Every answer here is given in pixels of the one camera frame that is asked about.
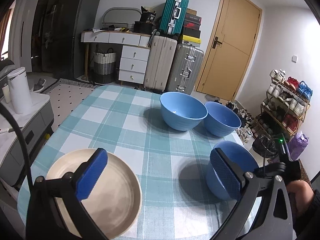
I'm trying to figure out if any beige plate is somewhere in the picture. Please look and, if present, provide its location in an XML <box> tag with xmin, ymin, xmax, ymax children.
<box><xmin>46</xmin><ymin>148</ymin><xmax>142</xmax><ymax>239</ymax></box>

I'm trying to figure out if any blue bowl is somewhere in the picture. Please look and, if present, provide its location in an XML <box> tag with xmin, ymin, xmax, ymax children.
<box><xmin>203</xmin><ymin>101</ymin><xmax>241</xmax><ymax>138</ymax></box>
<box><xmin>206</xmin><ymin>141</ymin><xmax>258</xmax><ymax>201</ymax></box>
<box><xmin>159</xmin><ymin>92</ymin><xmax>208</xmax><ymax>132</ymax></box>

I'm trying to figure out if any person's right hand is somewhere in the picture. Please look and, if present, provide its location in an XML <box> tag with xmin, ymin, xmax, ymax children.
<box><xmin>286</xmin><ymin>180</ymin><xmax>314</xmax><ymax>216</ymax></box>

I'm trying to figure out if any purple bag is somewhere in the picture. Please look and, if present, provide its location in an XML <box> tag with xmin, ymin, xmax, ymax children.
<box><xmin>287</xmin><ymin>131</ymin><xmax>309</xmax><ymax>161</ymax></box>

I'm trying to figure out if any teal checked tablecloth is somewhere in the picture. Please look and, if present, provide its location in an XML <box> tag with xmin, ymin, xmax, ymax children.
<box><xmin>31</xmin><ymin>85</ymin><xmax>234</xmax><ymax>239</ymax></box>

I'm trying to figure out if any wooden shoe rack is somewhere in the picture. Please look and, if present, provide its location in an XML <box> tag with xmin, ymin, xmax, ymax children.
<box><xmin>254</xmin><ymin>78</ymin><xmax>311</xmax><ymax>141</ymax></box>

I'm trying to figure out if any white kettle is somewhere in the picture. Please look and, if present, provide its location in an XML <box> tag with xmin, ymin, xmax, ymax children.
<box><xmin>7</xmin><ymin>67</ymin><xmax>33</xmax><ymax>114</ymax></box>

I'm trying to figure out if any woven laundry basket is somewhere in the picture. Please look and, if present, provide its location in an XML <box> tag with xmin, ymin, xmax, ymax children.
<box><xmin>93</xmin><ymin>48</ymin><xmax>117</xmax><ymax>84</ymax></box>

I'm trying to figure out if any silver suitcase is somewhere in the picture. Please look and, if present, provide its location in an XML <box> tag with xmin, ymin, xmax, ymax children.
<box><xmin>165</xmin><ymin>44</ymin><xmax>204</xmax><ymax>95</ymax></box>

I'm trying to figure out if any white drawer desk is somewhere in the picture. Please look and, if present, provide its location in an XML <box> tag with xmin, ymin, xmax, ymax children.
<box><xmin>81</xmin><ymin>30</ymin><xmax>150</xmax><ymax>85</ymax></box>

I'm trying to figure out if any wooden door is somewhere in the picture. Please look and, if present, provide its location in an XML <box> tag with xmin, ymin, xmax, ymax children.
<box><xmin>196</xmin><ymin>0</ymin><xmax>262</xmax><ymax>101</ymax></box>

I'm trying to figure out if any beige suitcase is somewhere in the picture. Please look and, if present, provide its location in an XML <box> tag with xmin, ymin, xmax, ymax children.
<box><xmin>143</xmin><ymin>36</ymin><xmax>177</xmax><ymax>93</ymax></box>

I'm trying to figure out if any stack of shoe boxes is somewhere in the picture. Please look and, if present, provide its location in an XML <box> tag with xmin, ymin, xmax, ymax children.
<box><xmin>178</xmin><ymin>8</ymin><xmax>202</xmax><ymax>48</ymax></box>

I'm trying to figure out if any black refrigerator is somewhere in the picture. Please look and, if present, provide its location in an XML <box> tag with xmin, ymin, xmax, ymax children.
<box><xmin>52</xmin><ymin>0</ymin><xmax>100</xmax><ymax>79</ymax></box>

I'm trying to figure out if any oval mirror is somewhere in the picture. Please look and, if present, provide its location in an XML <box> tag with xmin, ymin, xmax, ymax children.
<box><xmin>101</xmin><ymin>7</ymin><xmax>142</xmax><ymax>28</ymax></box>

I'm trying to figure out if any black bag on desk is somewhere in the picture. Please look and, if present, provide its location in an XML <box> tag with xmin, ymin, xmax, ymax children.
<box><xmin>133</xmin><ymin>6</ymin><xmax>156</xmax><ymax>35</ymax></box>

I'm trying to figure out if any teal suitcase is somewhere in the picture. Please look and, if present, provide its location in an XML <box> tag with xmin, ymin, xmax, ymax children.
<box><xmin>159</xmin><ymin>0</ymin><xmax>189</xmax><ymax>36</ymax></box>

